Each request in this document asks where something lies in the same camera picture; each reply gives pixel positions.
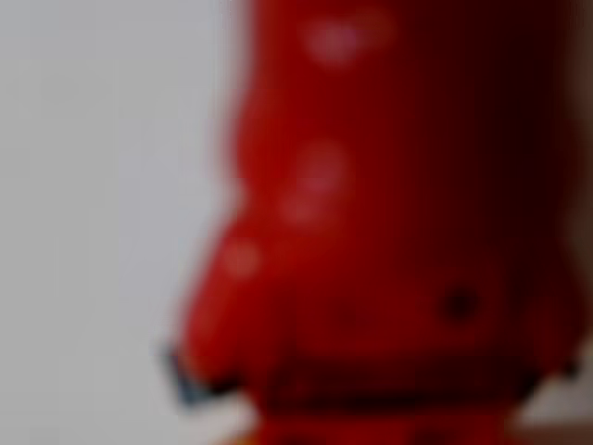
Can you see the small red toy figure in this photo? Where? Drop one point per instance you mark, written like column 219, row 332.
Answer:
column 370, row 208

